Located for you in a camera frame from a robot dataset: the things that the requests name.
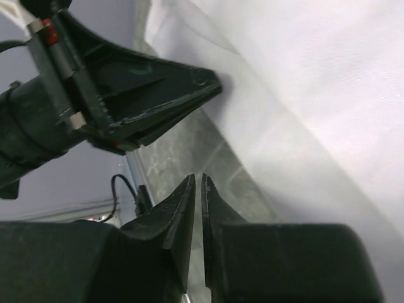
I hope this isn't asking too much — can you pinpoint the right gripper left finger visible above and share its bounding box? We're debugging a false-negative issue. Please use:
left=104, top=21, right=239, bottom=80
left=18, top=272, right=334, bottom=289
left=1, top=175, right=196, bottom=302

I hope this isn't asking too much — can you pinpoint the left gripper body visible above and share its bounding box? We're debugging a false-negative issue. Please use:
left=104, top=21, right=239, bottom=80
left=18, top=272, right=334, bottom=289
left=1, top=1, right=126, bottom=199

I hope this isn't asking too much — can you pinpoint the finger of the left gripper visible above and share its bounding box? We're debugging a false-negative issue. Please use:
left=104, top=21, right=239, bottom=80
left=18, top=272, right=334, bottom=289
left=59, top=9, right=222, bottom=126
left=112, top=91, right=221, bottom=148

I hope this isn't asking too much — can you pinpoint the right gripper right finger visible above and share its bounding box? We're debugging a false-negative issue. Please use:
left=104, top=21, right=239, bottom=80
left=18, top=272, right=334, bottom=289
left=201, top=175, right=384, bottom=303

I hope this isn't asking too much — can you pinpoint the white long sleeve shirt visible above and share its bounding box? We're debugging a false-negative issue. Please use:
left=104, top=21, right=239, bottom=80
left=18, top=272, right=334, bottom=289
left=146, top=1, right=403, bottom=284

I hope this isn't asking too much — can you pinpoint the aluminium mounting rail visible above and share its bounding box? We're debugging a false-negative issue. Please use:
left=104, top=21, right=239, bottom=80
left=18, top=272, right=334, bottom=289
left=1, top=152, right=155, bottom=225

